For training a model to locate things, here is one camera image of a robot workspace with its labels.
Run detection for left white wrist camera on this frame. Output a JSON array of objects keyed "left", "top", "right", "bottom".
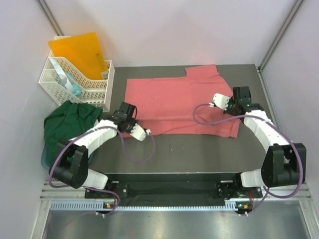
[{"left": 129, "top": 123, "right": 151, "bottom": 141}]

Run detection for light blue items in organizer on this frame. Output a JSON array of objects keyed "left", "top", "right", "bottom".
[{"left": 49, "top": 57, "right": 81, "bottom": 97}]

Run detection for aluminium frame rail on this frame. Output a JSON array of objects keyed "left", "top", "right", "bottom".
[{"left": 40, "top": 183, "right": 312, "bottom": 200}]

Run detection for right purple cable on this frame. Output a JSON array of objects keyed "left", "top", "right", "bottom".
[{"left": 193, "top": 103, "right": 306, "bottom": 217}]

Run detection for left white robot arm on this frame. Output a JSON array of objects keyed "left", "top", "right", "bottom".
[{"left": 49, "top": 102, "right": 146, "bottom": 198}]

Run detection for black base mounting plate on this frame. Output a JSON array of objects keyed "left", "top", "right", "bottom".
[{"left": 84, "top": 181, "right": 265, "bottom": 200}]

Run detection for orange plastic folder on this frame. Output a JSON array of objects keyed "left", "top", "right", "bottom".
[{"left": 48, "top": 32, "right": 108, "bottom": 80}]

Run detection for white slotted cable duct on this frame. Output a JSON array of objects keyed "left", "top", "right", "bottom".
[{"left": 50, "top": 201, "right": 250, "bottom": 211}]

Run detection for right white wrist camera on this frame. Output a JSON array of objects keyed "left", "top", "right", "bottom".
[{"left": 209, "top": 93, "right": 231, "bottom": 111}]

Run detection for pink t shirt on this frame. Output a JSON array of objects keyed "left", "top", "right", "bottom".
[{"left": 125, "top": 65, "right": 240, "bottom": 138}]

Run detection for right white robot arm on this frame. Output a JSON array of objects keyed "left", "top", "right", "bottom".
[{"left": 224, "top": 87, "right": 307, "bottom": 197}]

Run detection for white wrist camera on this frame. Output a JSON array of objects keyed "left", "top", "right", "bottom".
[
  {"left": 129, "top": 123, "right": 151, "bottom": 141},
  {"left": 209, "top": 93, "right": 231, "bottom": 111}
]

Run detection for green t shirt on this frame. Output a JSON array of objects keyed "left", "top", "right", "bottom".
[{"left": 44, "top": 101, "right": 103, "bottom": 164}]

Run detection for teal plastic basin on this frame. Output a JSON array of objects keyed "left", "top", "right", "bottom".
[{"left": 41, "top": 145, "right": 94, "bottom": 171}]

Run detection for white perforated file organizer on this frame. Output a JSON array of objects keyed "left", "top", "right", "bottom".
[{"left": 38, "top": 32, "right": 115, "bottom": 112}]

